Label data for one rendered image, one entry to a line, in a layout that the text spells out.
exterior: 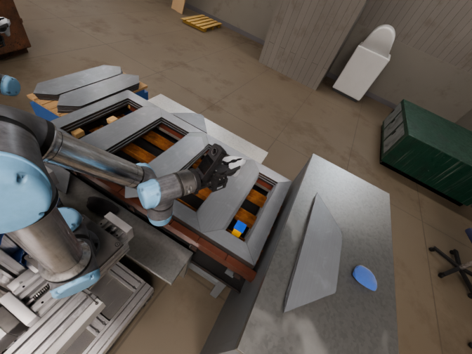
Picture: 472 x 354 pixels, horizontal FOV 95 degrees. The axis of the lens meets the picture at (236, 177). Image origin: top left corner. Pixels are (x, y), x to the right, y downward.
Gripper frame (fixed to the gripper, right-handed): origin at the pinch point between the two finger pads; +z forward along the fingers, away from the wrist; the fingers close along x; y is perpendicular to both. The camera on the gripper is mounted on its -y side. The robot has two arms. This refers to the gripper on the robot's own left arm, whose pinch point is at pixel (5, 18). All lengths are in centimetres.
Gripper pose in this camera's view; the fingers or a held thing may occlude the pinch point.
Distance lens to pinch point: 154.4
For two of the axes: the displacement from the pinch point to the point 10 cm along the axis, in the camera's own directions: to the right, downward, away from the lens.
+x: 9.2, 3.0, 2.5
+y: -3.9, 6.1, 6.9
